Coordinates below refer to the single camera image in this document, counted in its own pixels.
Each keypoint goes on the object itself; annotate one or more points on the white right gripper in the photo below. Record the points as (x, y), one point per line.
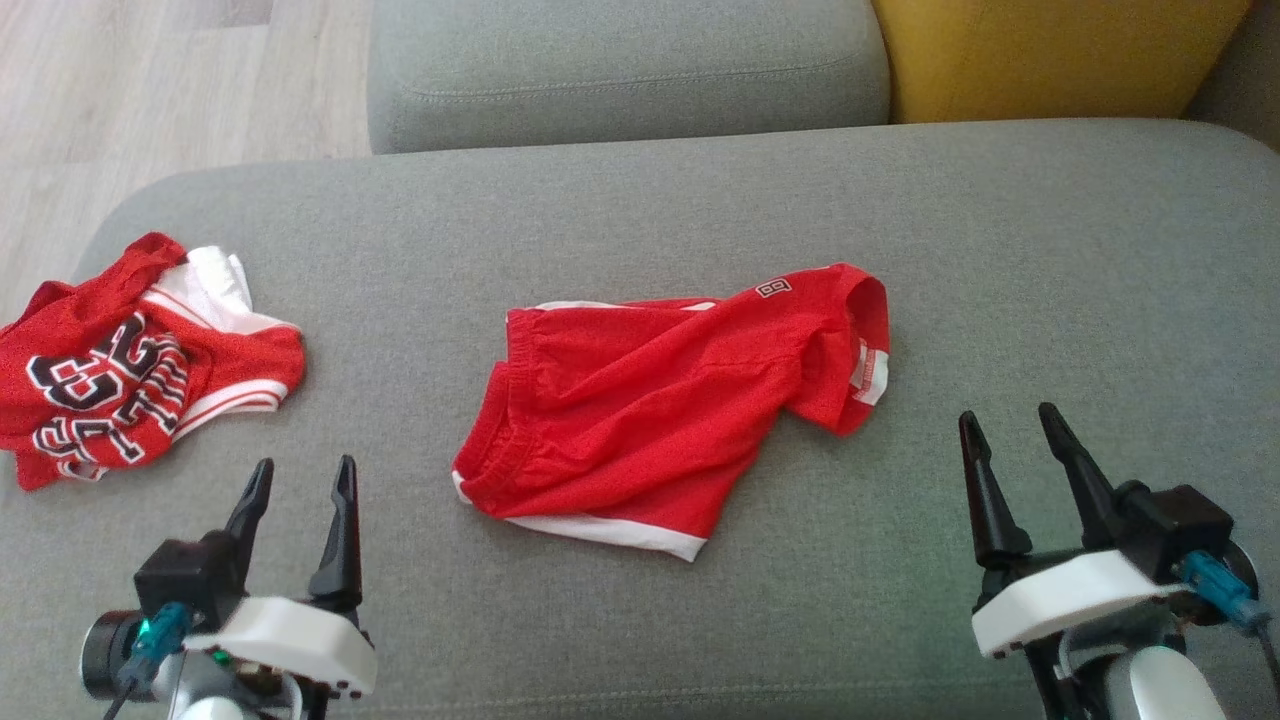
(1070, 600)

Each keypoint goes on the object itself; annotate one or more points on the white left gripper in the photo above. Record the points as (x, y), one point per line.
(290, 640)

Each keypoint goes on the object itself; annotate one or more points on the red basketball jersey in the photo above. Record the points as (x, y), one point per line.
(110, 370)

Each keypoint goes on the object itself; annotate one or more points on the red basketball shorts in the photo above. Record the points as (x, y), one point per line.
(640, 420)

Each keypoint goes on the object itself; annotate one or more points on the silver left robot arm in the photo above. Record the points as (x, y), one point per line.
(210, 705)

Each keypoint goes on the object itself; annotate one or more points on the large yellow sofa back cushion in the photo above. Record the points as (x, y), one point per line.
(1050, 55)

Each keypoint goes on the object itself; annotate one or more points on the large grey sofa seat cushion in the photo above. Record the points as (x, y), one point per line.
(700, 200)

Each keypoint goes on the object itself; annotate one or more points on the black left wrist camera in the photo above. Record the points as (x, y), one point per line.
(185, 580)

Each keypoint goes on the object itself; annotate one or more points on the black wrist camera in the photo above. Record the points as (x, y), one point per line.
(1180, 525)
(185, 580)

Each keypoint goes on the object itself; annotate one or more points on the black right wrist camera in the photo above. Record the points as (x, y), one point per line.
(1180, 525)

